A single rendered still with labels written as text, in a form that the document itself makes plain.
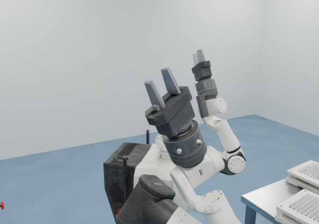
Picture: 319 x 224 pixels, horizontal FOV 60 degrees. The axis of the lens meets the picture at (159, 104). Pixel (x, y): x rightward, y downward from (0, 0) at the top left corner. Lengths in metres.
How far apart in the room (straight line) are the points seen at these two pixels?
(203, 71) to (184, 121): 0.64
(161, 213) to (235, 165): 0.54
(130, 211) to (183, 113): 0.36
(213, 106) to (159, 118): 0.66
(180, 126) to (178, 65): 4.21
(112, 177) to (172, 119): 0.49
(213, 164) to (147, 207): 0.24
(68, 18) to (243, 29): 3.19
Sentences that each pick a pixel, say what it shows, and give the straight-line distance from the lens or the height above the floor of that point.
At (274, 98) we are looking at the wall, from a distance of 5.78.
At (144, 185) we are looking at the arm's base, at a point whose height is 1.27.
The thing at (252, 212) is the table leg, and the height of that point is 0.77.
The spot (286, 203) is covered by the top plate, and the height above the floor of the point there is 0.92.
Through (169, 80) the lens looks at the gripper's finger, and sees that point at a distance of 0.58.
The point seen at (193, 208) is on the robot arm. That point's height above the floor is 1.29.
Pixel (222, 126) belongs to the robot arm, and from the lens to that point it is 1.23.
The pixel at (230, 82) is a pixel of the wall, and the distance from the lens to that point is 5.54.
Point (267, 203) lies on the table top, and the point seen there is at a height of 0.85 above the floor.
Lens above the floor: 1.68
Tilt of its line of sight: 15 degrees down
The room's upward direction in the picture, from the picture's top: straight up
